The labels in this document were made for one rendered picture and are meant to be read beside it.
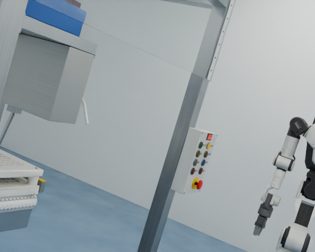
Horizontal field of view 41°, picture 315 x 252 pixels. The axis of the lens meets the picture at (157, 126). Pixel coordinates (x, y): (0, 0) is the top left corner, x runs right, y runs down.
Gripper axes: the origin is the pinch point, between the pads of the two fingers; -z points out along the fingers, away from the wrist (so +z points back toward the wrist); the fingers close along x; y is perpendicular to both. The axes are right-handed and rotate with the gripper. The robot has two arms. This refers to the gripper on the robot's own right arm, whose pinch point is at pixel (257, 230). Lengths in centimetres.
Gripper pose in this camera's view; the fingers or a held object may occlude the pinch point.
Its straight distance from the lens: 299.1
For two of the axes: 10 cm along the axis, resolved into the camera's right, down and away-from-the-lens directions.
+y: 8.3, 3.0, -4.6
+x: -4.0, -2.4, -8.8
